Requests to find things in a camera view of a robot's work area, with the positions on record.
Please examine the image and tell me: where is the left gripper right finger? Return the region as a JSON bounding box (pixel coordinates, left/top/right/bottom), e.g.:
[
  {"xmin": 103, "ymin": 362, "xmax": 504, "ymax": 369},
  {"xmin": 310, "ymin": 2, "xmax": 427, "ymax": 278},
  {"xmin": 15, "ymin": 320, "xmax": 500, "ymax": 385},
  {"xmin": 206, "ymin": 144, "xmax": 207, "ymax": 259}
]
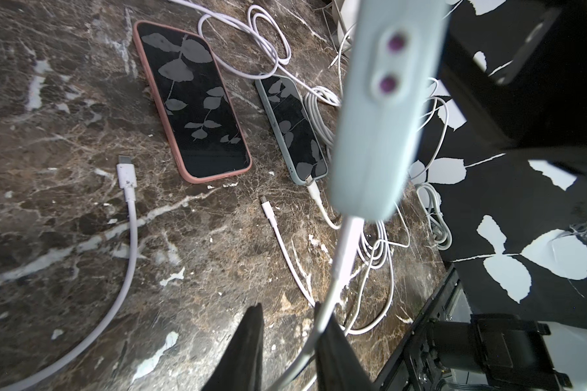
[{"xmin": 315, "ymin": 314, "xmax": 372, "ymax": 391}]

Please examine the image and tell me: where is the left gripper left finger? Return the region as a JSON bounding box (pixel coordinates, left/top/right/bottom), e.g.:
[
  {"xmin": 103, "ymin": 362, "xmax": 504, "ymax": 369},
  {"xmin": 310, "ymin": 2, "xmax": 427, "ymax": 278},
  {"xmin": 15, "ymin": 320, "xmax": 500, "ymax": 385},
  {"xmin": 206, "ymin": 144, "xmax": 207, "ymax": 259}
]
[{"xmin": 202, "ymin": 303, "xmax": 264, "ymax": 390}]

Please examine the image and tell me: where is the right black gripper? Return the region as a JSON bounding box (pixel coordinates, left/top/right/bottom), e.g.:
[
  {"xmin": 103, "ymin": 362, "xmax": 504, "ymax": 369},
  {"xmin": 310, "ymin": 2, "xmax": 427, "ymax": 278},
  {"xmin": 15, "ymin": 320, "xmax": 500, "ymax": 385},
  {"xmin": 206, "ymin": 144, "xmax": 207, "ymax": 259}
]
[{"xmin": 440, "ymin": 1, "xmax": 587, "ymax": 176}]

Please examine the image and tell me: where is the phone with white case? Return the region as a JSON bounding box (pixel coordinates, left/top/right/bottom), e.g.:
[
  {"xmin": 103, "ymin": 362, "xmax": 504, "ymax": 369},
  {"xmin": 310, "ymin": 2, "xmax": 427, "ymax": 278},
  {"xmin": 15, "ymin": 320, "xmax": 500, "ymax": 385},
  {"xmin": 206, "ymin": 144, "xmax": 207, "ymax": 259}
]
[{"xmin": 329, "ymin": 1, "xmax": 448, "ymax": 221}]

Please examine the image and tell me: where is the phone with mint case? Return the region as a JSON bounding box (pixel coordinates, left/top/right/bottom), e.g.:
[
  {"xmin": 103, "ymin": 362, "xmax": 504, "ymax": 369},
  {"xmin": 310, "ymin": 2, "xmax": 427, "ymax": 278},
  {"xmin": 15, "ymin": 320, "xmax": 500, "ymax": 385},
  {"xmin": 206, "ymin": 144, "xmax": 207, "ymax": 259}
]
[{"xmin": 255, "ymin": 75, "xmax": 328, "ymax": 186}]

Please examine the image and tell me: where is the white charging cable pink phone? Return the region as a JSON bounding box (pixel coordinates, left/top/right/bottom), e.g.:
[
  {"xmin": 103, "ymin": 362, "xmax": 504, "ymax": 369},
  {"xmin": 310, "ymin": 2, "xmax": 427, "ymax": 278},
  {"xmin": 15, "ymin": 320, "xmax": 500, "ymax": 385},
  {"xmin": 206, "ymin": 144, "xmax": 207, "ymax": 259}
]
[{"xmin": 0, "ymin": 156, "xmax": 139, "ymax": 390}]

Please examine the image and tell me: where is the phone with pink case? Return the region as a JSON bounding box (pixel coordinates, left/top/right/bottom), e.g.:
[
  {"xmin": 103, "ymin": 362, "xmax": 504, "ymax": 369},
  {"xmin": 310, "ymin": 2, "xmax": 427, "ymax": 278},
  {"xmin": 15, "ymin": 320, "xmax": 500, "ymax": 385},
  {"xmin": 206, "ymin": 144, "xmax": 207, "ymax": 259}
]
[{"xmin": 133, "ymin": 21, "xmax": 252, "ymax": 184}]

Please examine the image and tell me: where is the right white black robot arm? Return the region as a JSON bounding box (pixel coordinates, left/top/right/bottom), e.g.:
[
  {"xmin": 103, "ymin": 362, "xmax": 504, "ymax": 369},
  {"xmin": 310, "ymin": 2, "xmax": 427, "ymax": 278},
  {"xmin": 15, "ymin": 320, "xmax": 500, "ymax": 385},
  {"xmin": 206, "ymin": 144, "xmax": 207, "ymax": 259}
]
[{"xmin": 410, "ymin": 1, "xmax": 587, "ymax": 390}]

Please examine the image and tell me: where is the coiled white power cord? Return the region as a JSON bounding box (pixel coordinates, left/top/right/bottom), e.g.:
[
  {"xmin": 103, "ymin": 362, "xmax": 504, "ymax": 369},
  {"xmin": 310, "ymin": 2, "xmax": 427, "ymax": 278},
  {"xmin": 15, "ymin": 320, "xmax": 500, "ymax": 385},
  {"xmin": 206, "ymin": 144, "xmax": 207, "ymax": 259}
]
[{"xmin": 415, "ymin": 182, "xmax": 453, "ymax": 251}]

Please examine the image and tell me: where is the white cable blue-grey phone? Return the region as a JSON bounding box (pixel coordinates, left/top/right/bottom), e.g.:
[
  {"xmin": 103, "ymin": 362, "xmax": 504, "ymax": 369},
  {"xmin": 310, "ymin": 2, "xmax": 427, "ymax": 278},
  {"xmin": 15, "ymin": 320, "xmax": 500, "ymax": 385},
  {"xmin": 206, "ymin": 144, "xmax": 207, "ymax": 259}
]
[{"xmin": 168, "ymin": 0, "xmax": 343, "ymax": 106}]

